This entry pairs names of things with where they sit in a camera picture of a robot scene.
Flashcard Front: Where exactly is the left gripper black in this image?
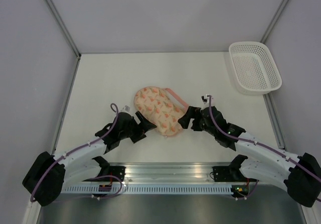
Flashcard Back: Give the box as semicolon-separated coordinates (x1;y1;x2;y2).
119;111;156;144

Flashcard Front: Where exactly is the floral mesh laundry bag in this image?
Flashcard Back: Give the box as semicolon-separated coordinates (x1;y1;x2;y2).
134;86;189;137

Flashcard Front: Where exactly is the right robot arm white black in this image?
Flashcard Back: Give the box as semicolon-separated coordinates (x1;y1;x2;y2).
178;106;320;207

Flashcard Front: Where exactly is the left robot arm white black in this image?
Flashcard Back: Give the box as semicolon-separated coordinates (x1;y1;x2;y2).
22;111;156;206

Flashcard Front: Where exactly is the white perforated plastic basket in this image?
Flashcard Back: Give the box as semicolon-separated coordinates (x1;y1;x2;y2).
229;41;282;95

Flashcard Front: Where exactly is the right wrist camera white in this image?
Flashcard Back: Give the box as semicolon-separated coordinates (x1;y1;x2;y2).
201;94;214;104

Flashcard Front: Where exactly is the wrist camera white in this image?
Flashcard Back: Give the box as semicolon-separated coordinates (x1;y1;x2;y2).
121;105;130;113
201;94;214;104

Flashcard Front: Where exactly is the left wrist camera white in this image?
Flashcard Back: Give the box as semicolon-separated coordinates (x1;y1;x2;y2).
121;105;130;113

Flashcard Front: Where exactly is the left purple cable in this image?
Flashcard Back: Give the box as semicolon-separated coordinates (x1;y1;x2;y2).
30;103;126;204

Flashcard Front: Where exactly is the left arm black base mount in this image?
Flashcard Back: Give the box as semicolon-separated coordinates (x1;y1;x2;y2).
98;166;126;181

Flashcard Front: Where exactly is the aluminium mounting rail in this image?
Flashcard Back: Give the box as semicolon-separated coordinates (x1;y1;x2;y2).
60;161;251;183

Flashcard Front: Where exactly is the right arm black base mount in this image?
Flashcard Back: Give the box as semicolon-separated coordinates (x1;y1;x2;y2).
211;166;243;182

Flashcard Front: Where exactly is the white slotted cable duct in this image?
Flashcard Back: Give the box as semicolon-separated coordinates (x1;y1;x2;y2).
62;183;233;195

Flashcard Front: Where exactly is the right aluminium frame post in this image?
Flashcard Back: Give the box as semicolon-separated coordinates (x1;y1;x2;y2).
260;0;290;44

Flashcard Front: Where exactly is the aluminium frame post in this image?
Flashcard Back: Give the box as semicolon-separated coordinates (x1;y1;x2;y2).
44;0;81;60
260;0;290;44

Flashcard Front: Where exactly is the left aluminium frame post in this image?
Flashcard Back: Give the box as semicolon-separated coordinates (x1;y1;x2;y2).
44;0;81;60

